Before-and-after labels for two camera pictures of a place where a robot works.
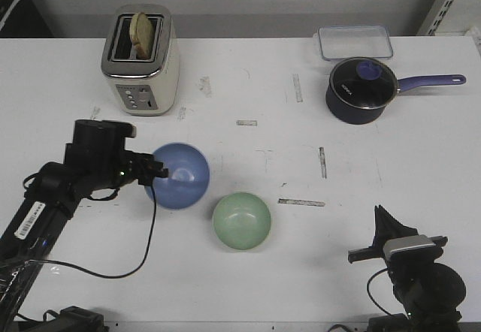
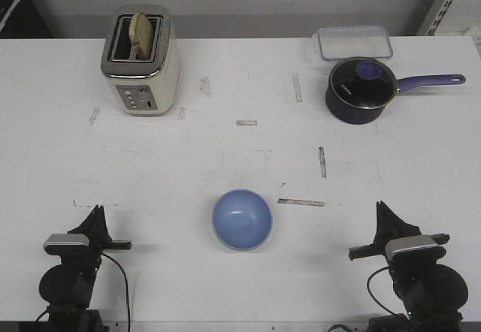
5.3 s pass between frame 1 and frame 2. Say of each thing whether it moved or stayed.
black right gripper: stayed
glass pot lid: stayed
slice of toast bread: stayed
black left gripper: moved
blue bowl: moved
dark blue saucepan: stayed
